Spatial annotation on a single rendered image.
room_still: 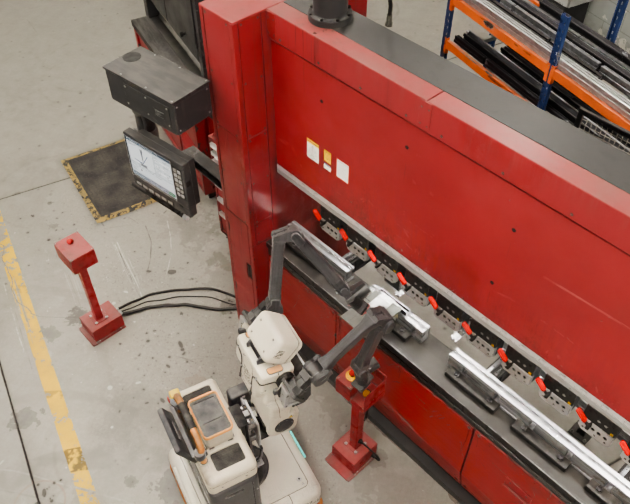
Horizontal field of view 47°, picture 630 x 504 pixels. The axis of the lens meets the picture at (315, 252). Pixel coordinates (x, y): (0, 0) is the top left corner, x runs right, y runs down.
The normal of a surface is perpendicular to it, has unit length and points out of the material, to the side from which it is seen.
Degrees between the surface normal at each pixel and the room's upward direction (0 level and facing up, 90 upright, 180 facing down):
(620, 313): 90
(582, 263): 90
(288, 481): 0
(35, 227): 0
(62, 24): 0
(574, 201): 90
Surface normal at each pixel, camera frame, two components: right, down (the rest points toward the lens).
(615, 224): -0.74, 0.49
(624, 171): 0.00, -0.69
